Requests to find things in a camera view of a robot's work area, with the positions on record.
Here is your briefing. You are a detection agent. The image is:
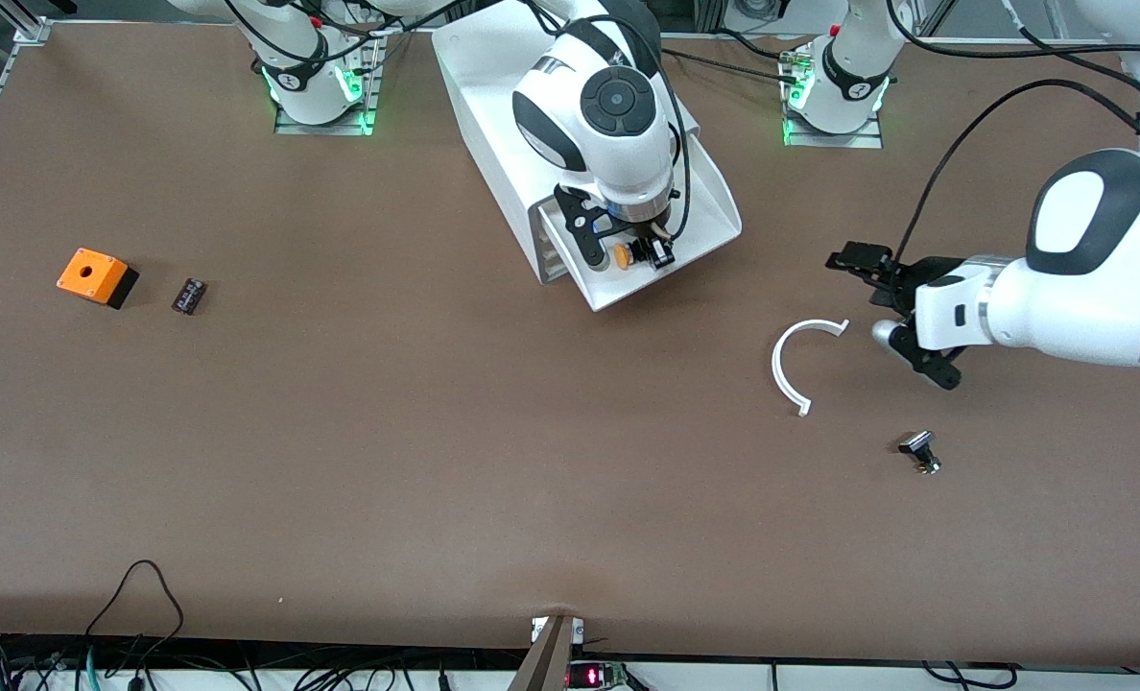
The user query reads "white drawer cabinet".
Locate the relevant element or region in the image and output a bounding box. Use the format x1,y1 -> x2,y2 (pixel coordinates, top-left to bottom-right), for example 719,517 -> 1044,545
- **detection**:
431,17 -> 701,286

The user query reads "white curved plastic strip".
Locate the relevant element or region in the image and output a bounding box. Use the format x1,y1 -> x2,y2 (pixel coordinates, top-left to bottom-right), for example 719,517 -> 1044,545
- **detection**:
772,318 -> 851,418

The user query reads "device with red display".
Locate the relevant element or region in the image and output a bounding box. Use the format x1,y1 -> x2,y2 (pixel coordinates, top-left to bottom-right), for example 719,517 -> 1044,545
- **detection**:
568,660 -> 630,691

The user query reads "orange box with hole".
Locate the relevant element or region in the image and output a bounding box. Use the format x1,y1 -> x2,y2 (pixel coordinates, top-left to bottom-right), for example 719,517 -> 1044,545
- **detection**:
56,248 -> 140,310

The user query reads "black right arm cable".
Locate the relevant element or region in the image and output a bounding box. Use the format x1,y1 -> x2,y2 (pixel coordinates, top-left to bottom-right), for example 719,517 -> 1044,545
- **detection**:
618,10 -> 694,241

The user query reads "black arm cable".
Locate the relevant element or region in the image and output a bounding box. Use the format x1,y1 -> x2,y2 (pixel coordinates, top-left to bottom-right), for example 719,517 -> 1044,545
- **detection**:
618,10 -> 694,241
894,79 -> 1140,266

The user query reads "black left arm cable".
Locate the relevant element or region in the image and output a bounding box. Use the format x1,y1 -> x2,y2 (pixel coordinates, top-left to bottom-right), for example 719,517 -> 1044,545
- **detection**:
894,79 -> 1140,266

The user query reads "aluminium right arm base plate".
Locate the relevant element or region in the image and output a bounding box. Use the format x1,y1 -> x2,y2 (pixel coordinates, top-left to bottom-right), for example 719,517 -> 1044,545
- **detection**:
274,29 -> 381,136

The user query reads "camera mount bar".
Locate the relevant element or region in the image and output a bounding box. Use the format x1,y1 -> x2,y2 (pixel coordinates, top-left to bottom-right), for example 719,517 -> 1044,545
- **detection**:
508,614 -> 586,691

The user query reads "thin black looped cable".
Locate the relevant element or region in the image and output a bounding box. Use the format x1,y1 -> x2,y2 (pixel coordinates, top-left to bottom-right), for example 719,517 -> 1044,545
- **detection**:
83,560 -> 185,665

